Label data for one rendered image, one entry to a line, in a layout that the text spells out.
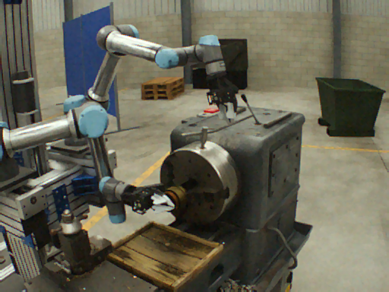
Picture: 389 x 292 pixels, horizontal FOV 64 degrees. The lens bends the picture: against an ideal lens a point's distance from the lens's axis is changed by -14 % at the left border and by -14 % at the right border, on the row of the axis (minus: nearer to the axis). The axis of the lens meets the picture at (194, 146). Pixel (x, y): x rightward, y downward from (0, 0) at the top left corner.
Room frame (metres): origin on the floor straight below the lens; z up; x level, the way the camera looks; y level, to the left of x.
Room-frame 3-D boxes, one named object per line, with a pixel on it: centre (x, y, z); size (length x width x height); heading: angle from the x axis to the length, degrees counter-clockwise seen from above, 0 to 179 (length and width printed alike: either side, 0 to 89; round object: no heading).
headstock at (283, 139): (1.63, -0.23, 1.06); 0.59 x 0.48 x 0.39; 144
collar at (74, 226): (0.89, 0.39, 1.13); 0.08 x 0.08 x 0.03
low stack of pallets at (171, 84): (9.57, 0.77, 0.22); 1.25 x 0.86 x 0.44; 164
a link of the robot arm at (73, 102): (1.69, 0.59, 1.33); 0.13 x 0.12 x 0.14; 146
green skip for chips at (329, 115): (5.68, -2.73, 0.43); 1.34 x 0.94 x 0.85; 173
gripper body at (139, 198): (1.18, 0.21, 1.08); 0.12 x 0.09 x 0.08; 53
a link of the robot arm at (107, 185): (1.28, 0.33, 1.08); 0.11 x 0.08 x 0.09; 53
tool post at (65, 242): (0.89, 0.39, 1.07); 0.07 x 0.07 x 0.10; 54
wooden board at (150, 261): (1.10, 0.14, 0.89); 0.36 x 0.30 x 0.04; 54
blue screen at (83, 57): (7.81, 2.43, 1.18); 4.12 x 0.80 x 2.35; 33
